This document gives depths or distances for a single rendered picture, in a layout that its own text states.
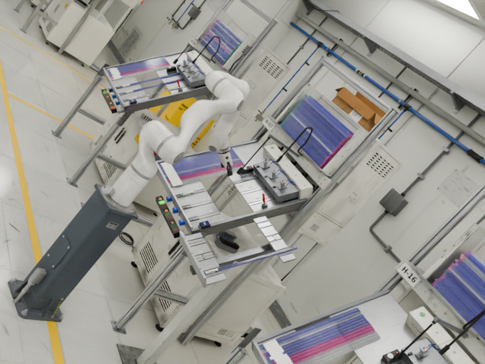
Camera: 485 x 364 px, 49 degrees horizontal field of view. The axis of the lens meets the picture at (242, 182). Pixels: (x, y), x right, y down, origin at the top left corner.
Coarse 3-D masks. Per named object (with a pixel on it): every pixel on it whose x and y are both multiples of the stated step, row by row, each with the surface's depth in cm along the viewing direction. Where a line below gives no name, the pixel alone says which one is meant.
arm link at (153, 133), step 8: (144, 128) 242; (152, 128) 241; (160, 128) 241; (144, 136) 241; (152, 136) 240; (160, 136) 239; (168, 136) 240; (144, 144) 242; (152, 144) 241; (144, 152) 243; (152, 152) 249; (136, 160) 243; (144, 160) 242; (152, 160) 246; (136, 168) 242; (144, 168) 242; (152, 168) 244; (144, 176) 244; (152, 176) 247
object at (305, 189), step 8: (272, 144) 340; (264, 152) 339; (272, 152) 332; (280, 152) 333; (280, 160) 326; (288, 160) 326; (280, 168) 322; (288, 168) 319; (296, 168) 319; (288, 176) 314; (296, 176) 313; (296, 184) 307; (304, 184) 307; (304, 192) 305; (312, 192) 308
